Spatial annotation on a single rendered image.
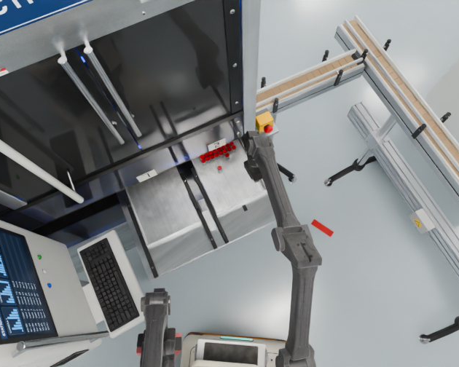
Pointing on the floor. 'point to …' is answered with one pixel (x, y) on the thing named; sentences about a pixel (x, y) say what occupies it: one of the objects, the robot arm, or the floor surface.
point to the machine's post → (249, 59)
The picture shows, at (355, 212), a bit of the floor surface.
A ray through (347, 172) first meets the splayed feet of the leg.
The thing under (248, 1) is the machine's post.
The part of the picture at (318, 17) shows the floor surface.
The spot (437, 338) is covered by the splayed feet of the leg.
